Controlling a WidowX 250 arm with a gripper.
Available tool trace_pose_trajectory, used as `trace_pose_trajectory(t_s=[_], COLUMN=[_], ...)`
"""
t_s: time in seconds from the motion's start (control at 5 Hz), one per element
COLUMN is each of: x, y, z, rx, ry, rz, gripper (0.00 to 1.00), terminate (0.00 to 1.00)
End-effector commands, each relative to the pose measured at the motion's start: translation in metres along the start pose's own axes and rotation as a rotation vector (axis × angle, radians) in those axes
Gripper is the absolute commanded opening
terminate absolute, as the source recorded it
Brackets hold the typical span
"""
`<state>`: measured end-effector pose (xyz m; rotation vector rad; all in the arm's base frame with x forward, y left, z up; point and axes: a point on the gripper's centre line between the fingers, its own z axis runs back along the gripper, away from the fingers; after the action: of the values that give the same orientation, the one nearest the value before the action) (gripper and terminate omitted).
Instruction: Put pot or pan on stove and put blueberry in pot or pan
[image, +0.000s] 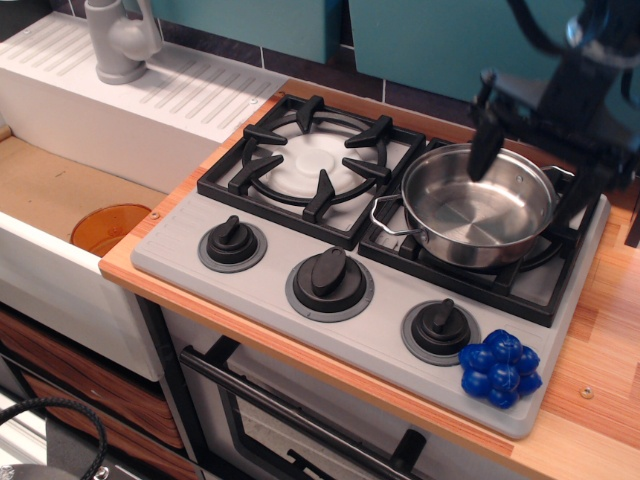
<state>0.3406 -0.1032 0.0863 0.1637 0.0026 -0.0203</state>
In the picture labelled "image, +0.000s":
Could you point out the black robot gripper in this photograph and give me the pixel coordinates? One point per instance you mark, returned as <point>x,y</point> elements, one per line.
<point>565,117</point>

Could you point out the stainless steel pot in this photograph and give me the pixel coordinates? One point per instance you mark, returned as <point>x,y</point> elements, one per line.
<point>483,224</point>

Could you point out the blue toy blueberry cluster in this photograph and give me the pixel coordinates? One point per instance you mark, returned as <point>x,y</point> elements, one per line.
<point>500,369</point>

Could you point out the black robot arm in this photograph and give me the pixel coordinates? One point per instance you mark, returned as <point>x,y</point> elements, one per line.
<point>604,35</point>

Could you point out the black right stove knob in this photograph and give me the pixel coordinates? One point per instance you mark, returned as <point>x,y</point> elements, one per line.
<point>436,332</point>

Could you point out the black stove knob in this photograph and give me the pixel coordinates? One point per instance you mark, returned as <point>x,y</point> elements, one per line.
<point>329,287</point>
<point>232,246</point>
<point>436,332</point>

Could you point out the grey toy stove top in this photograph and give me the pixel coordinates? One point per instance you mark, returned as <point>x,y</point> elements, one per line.
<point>372,340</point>

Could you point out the black middle stove knob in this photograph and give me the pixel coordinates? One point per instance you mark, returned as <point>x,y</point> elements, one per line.
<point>329,287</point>

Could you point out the black left stove knob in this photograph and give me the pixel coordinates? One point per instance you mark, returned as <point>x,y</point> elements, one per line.
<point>232,246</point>

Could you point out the black right burner grate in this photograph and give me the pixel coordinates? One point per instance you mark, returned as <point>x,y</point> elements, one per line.
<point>531,288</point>

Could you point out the black burner grate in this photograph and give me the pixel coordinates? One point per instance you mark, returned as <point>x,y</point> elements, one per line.
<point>307,171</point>
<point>531,288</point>

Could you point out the black left burner grate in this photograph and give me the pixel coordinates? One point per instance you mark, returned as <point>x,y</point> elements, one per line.
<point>307,171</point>

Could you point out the grey toy faucet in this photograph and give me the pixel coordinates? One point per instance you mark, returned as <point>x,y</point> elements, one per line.
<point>121,45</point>

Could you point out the orange plastic plate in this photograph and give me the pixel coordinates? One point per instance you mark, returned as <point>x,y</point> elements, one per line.
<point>102,229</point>

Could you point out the white toy sink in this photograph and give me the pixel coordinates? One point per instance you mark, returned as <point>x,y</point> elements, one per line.
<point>71,144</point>

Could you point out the wooden drawer fronts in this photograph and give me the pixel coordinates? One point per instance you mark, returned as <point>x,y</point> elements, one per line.
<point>139,424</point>

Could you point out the oven door with black handle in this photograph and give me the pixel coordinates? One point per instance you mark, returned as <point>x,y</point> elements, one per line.
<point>213,366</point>

